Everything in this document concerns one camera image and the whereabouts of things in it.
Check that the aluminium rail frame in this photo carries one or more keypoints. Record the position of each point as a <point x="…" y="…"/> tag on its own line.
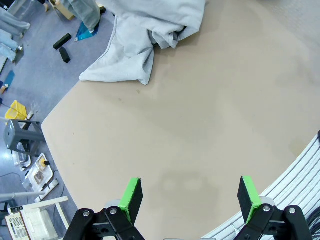
<point x="287" y="180"/>

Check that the white food tray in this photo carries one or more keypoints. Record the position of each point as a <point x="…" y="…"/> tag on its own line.
<point x="37" y="175"/>

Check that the shiny blue sheet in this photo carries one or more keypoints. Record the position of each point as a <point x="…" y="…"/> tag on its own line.
<point x="83" y="35"/>

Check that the clear plastic box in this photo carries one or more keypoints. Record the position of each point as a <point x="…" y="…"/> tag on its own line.
<point x="21" y="160"/>

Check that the white power strip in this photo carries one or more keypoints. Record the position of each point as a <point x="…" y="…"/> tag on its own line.
<point x="48" y="188"/>

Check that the white table frame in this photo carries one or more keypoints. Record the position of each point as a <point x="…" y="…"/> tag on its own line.
<point x="37" y="205"/>

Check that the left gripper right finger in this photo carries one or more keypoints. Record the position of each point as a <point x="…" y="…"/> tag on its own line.
<point x="247" y="200"/>

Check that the grey training pants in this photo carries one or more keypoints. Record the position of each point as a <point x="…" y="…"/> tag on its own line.
<point x="130" y="37"/>

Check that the clear plastic storage bin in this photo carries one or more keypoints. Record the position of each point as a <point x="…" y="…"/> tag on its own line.
<point x="22" y="8"/>

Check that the small cardboard box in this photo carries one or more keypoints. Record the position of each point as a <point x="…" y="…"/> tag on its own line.
<point x="63" y="10"/>

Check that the black block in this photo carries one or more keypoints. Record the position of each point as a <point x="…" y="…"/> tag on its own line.
<point x="65" y="55"/>
<point x="62" y="41"/>

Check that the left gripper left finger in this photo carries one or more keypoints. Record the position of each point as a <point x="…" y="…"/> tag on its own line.
<point x="130" y="200"/>

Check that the white metal pole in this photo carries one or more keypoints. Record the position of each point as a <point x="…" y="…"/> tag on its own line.
<point x="20" y="195"/>

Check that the beige electronic device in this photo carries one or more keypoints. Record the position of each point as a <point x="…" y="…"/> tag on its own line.
<point x="17" y="225"/>

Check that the grey plastic stool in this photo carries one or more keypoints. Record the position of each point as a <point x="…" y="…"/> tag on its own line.
<point x="15" y="132"/>

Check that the yellow plastic crate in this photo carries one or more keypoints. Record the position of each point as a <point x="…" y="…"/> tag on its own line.
<point x="15" y="110"/>

